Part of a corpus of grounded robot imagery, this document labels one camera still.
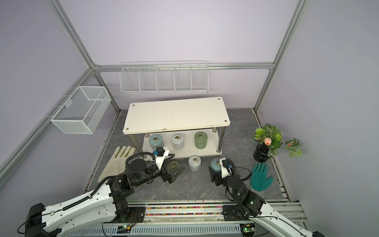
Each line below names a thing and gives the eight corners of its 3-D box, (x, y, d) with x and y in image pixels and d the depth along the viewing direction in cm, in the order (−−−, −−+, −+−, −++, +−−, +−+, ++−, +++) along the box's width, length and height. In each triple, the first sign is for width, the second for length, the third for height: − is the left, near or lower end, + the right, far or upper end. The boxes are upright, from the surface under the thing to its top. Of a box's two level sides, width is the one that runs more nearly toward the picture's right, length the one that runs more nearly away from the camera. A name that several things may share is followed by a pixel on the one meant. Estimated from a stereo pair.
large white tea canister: (188, 171, 90) (188, 166, 83) (188, 159, 95) (188, 153, 88) (200, 171, 90) (201, 166, 83) (200, 159, 95) (200, 153, 88)
